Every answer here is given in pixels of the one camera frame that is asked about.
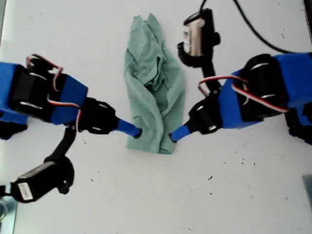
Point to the black clamp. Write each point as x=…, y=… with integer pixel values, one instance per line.
x=2, y=191

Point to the black camera box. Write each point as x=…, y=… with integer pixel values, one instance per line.
x=36, y=180

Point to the green t-shirt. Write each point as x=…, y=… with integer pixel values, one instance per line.
x=146, y=117

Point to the beige labelled camera box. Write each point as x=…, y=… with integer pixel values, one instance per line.
x=197, y=36

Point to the black camera stalk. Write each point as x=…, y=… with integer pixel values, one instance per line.
x=209, y=75
x=64, y=143

